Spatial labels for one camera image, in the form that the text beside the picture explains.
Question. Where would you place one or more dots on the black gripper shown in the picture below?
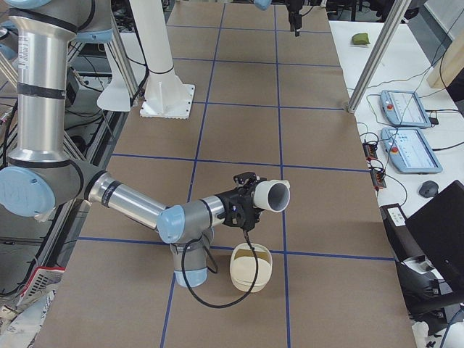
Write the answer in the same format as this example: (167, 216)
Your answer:
(227, 200)
(293, 8)

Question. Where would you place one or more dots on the white cup with handle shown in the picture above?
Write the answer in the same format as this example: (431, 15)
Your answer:
(272, 195)

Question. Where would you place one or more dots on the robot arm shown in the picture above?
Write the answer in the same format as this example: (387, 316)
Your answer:
(264, 4)
(40, 176)

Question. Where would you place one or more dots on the green cloth pouch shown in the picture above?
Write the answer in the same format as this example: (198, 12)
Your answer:
(360, 39)

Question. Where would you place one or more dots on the cream ceramic container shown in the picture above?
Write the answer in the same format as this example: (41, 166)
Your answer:
(242, 267)

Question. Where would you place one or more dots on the orange electronics board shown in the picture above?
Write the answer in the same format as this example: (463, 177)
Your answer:
(370, 151)

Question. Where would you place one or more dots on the upper teach pendant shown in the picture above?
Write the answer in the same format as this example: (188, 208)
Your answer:
(404, 108)

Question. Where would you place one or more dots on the teach pendant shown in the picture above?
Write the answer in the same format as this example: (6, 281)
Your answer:
(404, 108)
(408, 151)

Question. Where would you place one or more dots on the lower teach pendant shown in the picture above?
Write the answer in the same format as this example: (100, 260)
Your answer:
(408, 151)

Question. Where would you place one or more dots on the black computer mouse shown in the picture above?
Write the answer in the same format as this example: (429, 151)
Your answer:
(428, 189)

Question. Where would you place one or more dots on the black laptop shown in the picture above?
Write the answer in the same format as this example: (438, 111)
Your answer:
(437, 227)

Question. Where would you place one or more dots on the aluminium frame post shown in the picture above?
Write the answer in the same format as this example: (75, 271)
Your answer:
(388, 30)

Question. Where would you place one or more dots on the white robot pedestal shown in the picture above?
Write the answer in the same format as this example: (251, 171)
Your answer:
(165, 94)

